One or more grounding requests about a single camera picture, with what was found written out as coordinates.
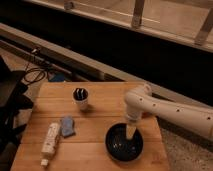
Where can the white tube bottle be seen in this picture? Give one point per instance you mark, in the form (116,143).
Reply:
(50,143)

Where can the black office chair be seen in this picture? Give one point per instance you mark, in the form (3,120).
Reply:
(12,100)

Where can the white cup with dark interior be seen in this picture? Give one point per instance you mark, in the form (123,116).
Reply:
(80,96)

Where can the black ceramic bowl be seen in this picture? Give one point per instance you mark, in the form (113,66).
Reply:
(119,147)

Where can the wooden railing frame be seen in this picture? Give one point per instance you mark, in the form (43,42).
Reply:
(187,22)

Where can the blue box on floor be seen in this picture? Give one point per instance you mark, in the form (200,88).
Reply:
(58,78)

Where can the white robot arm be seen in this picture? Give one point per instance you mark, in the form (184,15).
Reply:
(139,100)

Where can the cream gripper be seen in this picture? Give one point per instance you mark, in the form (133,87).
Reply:
(130,130)

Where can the blue folded cloth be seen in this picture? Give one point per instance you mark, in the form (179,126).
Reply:
(67,126)

